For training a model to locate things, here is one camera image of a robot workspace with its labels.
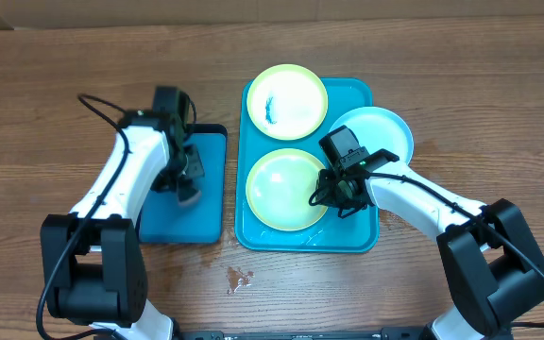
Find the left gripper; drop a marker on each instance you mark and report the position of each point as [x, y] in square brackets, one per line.
[195, 169]

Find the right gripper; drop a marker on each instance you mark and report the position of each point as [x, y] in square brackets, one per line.
[336, 195]

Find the green and yellow sponge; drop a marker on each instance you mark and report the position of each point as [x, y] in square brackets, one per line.
[188, 195]

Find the yellow-green plate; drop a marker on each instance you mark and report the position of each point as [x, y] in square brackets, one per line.
[287, 102]
[279, 186]

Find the light blue plate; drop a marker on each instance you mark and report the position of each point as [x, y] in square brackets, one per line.
[376, 128]

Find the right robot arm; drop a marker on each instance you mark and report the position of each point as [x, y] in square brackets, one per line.
[493, 264]

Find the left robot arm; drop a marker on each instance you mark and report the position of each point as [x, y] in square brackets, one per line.
[93, 267]

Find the large teal serving tray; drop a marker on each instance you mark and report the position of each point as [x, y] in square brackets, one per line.
[355, 234]

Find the small black tray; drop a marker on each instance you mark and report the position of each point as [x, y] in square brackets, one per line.
[215, 130]

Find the blue mat in tray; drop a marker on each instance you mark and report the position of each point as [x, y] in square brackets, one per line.
[196, 222]

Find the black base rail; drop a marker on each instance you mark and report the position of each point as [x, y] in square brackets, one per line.
[386, 333]

